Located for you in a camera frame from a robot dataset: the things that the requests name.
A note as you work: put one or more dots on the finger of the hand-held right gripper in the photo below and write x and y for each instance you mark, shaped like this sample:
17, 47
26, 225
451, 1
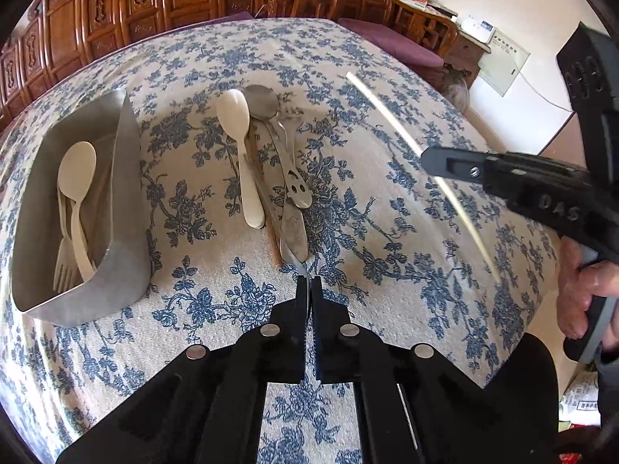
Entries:
459, 164

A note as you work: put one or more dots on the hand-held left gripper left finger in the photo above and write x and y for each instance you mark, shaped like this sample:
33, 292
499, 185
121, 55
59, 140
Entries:
285, 328

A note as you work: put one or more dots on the metal spoon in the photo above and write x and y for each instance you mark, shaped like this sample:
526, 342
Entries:
261, 101

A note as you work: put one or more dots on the person's right hand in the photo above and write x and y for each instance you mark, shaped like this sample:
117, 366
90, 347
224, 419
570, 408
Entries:
570, 290

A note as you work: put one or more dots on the white electrical panel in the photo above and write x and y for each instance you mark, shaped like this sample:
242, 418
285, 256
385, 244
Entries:
505, 63

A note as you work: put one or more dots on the rectangular metal tray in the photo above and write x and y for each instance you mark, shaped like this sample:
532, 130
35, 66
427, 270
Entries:
121, 270

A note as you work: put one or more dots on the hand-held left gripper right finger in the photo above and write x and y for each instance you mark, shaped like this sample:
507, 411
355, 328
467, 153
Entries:
333, 333

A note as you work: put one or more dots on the wooden side table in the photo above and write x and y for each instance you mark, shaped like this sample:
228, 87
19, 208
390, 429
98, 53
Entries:
464, 53

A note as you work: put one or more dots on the purple sofa cushion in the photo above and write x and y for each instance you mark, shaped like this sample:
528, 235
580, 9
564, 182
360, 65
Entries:
239, 17

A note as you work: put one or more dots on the white plastic fork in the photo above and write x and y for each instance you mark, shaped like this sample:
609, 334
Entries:
63, 270

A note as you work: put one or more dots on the blue floral tablecloth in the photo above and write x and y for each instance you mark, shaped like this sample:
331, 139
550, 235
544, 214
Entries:
387, 261

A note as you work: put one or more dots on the purple armchair cushion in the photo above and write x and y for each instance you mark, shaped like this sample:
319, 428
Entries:
396, 43

